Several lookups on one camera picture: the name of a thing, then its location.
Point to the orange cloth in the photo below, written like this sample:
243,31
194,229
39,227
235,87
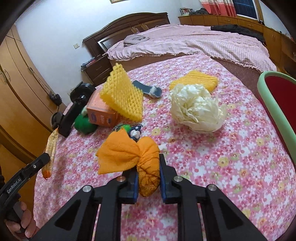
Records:
119,153

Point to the dark wooden headboard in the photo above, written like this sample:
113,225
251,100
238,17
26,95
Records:
98,43

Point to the red bin with green rim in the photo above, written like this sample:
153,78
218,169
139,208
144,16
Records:
277,95

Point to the dark window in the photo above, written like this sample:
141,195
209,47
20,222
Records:
249,8

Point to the orange cardboard box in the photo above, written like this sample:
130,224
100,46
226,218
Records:
99,113

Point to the dark wooden nightstand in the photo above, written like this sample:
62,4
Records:
99,70

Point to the pink floral table cloth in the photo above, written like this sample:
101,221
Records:
245,158

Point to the black bag on wardrobe handle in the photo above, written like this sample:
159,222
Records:
57,100

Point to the framed wall picture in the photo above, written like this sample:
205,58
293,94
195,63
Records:
116,1

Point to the yellow foam net sleeve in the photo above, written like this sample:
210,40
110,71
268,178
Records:
121,95

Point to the black clothing on bed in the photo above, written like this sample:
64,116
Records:
240,30

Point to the folded mauve garment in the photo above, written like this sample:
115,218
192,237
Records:
134,39

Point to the yellow foam net pad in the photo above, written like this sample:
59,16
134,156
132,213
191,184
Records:
196,77

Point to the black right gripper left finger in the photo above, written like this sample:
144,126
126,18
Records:
93,213

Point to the green clover shaped toy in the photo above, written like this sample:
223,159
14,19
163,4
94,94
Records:
82,123

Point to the long low wooden cabinet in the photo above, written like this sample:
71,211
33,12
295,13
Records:
281,48

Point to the person's left hand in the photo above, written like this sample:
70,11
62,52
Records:
27,227

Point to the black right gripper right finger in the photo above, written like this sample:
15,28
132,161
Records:
204,211

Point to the bed with pink blanket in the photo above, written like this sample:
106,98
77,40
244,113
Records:
188,40

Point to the orange snack bag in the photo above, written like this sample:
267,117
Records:
50,150

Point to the small green cartoon wrapper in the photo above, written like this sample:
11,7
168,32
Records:
134,132

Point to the floral red white curtain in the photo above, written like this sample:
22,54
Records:
219,7

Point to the wooden wardrobe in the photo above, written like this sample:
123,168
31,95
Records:
26,107

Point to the black suction cup mount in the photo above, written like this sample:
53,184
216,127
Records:
79,96

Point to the clutter on nightstand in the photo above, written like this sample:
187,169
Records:
84,65

